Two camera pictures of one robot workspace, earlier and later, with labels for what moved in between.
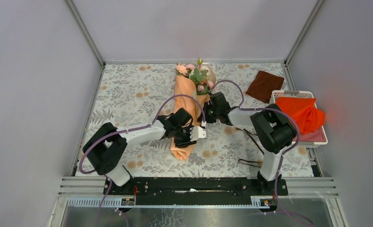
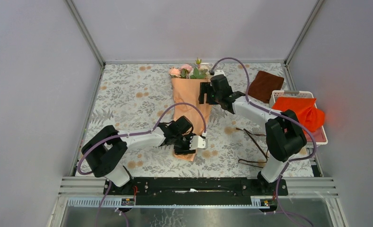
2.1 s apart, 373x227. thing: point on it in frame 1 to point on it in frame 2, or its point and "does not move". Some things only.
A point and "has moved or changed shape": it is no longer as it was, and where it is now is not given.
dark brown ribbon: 247,134 does not move
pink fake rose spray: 199,76 does not move
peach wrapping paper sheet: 186,96 has moved or changed shape
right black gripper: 205,108 to 205,88
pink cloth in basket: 318,135 does not move
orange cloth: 309,118 does not move
